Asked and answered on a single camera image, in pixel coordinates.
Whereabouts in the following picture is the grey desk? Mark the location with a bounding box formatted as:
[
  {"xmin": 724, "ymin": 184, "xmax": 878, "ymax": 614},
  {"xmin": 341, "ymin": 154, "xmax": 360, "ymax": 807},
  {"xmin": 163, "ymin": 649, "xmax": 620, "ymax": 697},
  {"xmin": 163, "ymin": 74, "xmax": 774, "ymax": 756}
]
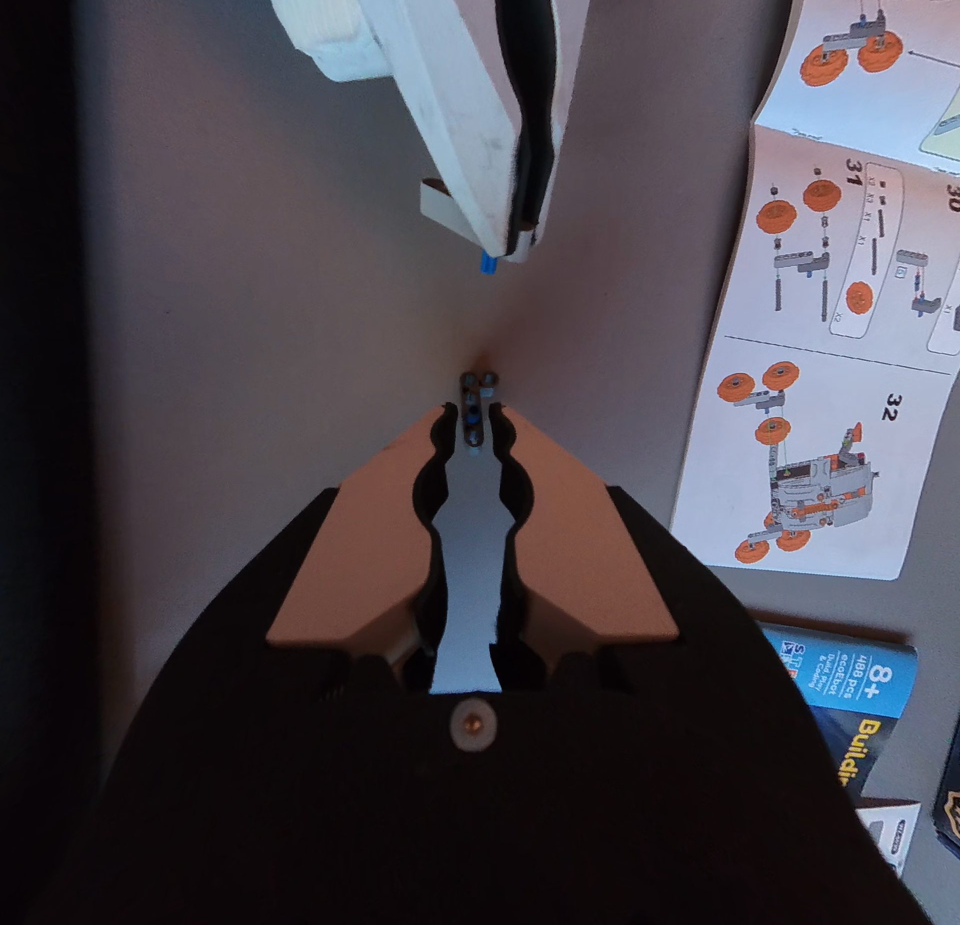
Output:
[{"xmin": 71, "ymin": 0, "xmax": 960, "ymax": 925}]

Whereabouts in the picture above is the open white instruction booklet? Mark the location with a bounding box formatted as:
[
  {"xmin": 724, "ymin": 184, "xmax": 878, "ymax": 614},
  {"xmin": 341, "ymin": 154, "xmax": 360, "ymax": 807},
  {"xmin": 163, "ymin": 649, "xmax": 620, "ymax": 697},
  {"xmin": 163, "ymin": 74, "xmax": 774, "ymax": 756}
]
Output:
[{"xmin": 669, "ymin": 0, "xmax": 960, "ymax": 583}]

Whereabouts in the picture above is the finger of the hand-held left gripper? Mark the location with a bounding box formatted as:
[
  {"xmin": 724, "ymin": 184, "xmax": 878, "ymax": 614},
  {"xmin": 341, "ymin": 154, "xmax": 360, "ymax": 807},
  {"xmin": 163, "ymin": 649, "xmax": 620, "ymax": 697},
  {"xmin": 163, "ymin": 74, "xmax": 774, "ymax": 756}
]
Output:
[
  {"xmin": 513, "ymin": 0, "xmax": 595, "ymax": 264},
  {"xmin": 345, "ymin": 0, "xmax": 543, "ymax": 260}
]

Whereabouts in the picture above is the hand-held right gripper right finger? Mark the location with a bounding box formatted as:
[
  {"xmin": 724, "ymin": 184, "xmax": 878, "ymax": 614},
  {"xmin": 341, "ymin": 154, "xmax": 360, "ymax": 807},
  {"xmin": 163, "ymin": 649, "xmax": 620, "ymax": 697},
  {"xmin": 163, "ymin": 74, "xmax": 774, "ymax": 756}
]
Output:
[{"xmin": 487, "ymin": 404, "xmax": 681, "ymax": 692}]

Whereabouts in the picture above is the long grey holed beam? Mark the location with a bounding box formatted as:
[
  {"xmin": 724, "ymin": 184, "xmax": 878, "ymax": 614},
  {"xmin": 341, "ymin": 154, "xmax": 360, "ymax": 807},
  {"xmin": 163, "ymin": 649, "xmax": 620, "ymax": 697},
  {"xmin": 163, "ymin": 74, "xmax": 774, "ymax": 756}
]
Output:
[{"xmin": 459, "ymin": 371, "xmax": 501, "ymax": 458}]

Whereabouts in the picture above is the blue closed booklet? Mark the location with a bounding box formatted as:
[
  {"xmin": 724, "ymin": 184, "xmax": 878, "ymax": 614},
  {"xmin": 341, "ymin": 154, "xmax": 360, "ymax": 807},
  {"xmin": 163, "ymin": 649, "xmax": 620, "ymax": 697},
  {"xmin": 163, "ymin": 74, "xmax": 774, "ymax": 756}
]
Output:
[{"xmin": 757, "ymin": 621, "xmax": 920, "ymax": 793}]

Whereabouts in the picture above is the blue printed toy box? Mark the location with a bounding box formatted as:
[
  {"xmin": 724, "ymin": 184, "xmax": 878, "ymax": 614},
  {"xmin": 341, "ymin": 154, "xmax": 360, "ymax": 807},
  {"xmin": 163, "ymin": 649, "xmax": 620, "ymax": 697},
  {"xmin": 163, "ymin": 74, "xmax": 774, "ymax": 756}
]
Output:
[{"xmin": 932, "ymin": 703, "xmax": 960, "ymax": 850}]

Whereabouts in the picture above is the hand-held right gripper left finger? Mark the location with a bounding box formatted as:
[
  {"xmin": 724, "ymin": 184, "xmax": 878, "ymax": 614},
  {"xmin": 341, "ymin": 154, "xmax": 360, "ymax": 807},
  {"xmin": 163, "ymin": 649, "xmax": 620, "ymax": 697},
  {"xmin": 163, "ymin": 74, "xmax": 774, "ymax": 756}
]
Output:
[{"xmin": 266, "ymin": 404, "xmax": 460, "ymax": 692}]

